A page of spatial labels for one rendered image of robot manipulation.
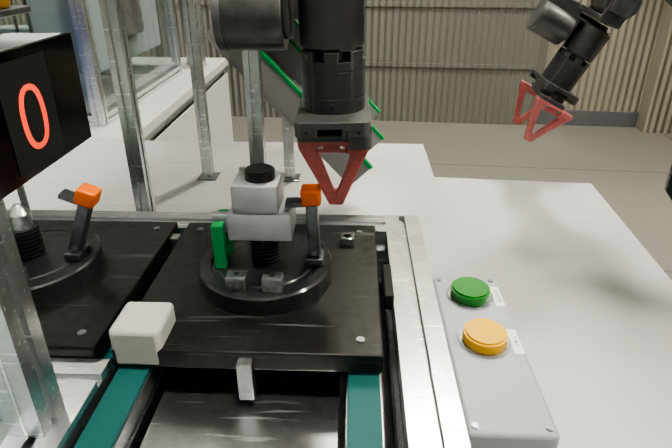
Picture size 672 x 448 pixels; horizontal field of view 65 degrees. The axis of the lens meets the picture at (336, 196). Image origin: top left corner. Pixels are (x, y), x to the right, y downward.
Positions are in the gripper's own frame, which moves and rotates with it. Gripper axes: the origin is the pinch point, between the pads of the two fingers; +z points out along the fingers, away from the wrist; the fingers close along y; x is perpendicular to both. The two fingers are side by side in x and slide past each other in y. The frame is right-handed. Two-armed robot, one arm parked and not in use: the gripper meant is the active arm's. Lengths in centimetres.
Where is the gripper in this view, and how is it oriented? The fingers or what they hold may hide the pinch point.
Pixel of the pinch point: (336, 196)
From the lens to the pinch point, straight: 52.6
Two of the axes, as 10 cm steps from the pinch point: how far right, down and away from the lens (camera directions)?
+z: 0.2, 9.1, 4.2
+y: -0.3, 4.2, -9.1
